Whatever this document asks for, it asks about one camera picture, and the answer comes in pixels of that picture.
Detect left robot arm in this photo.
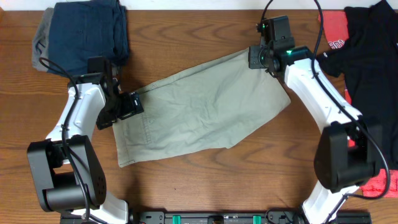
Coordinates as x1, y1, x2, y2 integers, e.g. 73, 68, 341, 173
27, 57, 144, 223

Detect black t-shirt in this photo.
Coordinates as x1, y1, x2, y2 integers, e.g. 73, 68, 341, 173
317, 1, 397, 170

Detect folded navy blue shorts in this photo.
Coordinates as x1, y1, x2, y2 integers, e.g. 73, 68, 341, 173
48, 0, 129, 75

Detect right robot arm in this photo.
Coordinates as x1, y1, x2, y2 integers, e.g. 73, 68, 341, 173
248, 40, 386, 223

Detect red printed t-shirt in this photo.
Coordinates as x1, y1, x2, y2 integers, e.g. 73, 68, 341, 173
323, 11, 397, 198

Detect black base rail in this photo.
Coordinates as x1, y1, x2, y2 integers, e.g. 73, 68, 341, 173
60, 210, 372, 224

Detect folded grey garment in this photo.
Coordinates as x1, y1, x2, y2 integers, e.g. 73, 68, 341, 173
32, 7, 53, 72

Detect khaki green shorts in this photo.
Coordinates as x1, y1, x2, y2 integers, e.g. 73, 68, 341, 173
113, 50, 290, 167

